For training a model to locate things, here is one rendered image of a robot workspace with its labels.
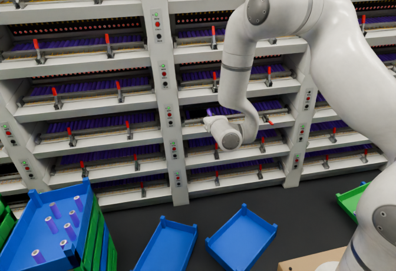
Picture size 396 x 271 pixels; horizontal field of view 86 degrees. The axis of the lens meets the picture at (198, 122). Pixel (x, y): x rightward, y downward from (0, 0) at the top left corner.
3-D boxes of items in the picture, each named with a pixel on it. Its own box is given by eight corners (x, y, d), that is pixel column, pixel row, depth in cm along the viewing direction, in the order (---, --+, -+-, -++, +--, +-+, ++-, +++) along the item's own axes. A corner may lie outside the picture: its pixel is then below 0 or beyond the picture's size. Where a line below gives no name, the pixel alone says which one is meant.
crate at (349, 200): (366, 234, 104) (366, 225, 100) (336, 202, 122) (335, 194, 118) (426, 209, 102) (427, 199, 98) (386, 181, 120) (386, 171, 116)
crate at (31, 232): (81, 266, 60) (71, 248, 56) (-4, 293, 55) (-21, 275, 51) (94, 191, 85) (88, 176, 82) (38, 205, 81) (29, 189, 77)
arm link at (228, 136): (234, 118, 83) (210, 119, 81) (246, 129, 70) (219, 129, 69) (233, 138, 85) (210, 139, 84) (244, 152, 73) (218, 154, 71)
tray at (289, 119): (293, 125, 116) (299, 113, 109) (182, 140, 109) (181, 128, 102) (277, 101, 129) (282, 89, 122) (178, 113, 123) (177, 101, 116)
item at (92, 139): (164, 142, 108) (160, 124, 98) (37, 159, 102) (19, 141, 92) (162, 114, 122) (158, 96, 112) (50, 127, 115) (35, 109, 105)
